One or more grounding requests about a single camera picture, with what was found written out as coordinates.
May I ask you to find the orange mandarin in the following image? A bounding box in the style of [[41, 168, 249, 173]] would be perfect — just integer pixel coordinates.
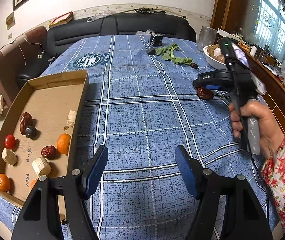
[[0, 173, 11, 192], [57, 133, 71, 155], [30, 179, 37, 189]]

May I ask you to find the red jujube date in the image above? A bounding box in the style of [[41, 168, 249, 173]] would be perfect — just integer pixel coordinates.
[[40, 145, 57, 159]]

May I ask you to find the dark plum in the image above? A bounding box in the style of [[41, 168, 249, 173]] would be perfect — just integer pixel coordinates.
[[25, 126, 38, 139]]

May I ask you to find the large red jujube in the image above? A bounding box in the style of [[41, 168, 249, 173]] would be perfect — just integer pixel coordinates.
[[19, 112, 33, 135]]

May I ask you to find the person right hand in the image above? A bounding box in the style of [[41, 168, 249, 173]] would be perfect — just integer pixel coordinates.
[[229, 100, 284, 159]]

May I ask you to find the wooden sideboard cabinet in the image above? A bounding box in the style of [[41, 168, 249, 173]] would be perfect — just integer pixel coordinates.
[[244, 51, 285, 132]]

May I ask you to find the white bowl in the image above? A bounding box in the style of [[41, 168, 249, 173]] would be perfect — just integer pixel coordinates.
[[203, 46, 227, 70]]

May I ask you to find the brown paper in bowl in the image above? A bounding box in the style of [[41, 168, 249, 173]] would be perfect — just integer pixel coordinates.
[[207, 44, 225, 63]]

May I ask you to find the small dark jujube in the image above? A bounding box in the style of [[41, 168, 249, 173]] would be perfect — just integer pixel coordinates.
[[190, 62, 198, 69]]

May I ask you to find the clear plastic bag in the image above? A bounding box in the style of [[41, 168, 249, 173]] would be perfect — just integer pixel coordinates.
[[197, 26, 217, 51]]

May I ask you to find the small white snack piece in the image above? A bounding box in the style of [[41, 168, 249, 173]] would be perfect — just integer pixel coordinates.
[[1, 148, 17, 166]]

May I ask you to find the cardboard tray box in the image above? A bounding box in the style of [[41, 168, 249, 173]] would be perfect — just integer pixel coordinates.
[[0, 69, 89, 222]]

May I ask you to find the red cherry tomato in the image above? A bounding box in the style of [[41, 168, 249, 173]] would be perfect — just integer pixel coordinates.
[[4, 134, 16, 150]]

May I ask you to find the green leafy vegetable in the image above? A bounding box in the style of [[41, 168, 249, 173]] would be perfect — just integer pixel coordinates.
[[154, 43, 193, 66]]

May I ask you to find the black device box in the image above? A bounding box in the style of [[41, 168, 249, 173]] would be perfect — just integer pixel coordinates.
[[149, 31, 163, 47]]

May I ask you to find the blue plaid tablecloth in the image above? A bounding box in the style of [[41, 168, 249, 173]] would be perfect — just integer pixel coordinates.
[[0, 34, 283, 240]]

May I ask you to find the black leather sofa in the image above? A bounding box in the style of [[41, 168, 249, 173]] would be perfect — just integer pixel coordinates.
[[16, 12, 197, 88]]

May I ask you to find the brown armchair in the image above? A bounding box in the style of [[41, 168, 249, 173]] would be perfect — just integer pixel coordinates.
[[0, 26, 46, 106]]

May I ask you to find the red gift box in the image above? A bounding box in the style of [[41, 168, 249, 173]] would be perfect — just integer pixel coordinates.
[[49, 11, 74, 28]]

